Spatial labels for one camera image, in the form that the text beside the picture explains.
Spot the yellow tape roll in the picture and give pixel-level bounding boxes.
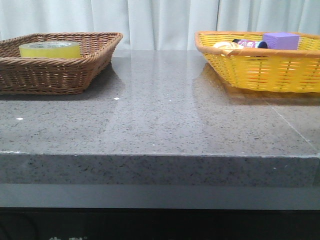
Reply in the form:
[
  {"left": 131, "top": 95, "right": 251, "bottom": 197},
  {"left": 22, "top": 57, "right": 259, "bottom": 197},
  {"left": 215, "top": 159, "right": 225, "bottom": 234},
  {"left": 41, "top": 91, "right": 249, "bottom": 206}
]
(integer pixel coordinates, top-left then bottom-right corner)
[{"left": 18, "top": 40, "right": 81, "bottom": 59}]

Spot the white curtain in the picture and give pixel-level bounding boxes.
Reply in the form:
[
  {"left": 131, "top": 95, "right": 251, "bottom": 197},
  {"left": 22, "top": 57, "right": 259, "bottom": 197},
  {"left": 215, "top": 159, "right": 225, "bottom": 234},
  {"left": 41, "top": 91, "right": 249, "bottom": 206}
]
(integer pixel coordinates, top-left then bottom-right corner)
[{"left": 0, "top": 0, "right": 320, "bottom": 51}]

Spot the purple labelled black tube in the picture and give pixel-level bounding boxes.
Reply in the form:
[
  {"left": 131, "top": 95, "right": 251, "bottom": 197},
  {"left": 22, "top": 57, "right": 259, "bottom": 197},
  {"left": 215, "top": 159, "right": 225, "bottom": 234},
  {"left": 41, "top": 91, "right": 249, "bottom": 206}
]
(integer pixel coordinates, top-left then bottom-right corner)
[{"left": 232, "top": 38, "right": 268, "bottom": 49}]

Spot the purple foam block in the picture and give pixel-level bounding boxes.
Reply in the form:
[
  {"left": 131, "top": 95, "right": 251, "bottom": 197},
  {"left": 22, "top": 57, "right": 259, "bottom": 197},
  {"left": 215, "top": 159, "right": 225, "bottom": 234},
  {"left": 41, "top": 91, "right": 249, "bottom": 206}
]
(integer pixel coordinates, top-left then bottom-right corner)
[{"left": 262, "top": 32, "right": 300, "bottom": 50}]

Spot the yellow woven basket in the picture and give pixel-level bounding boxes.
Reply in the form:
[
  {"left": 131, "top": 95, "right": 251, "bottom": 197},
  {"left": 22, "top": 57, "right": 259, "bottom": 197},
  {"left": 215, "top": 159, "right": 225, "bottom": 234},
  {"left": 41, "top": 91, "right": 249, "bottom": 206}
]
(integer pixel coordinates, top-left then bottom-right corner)
[{"left": 194, "top": 31, "right": 320, "bottom": 93}]

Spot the brown wicker basket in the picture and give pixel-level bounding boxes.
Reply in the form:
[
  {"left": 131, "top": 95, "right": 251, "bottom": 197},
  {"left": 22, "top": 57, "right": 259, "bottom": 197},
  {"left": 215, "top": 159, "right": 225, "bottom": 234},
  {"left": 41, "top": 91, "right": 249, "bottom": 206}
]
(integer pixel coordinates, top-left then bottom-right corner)
[{"left": 0, "top": 32, "right": 123, "bottom": 95}]

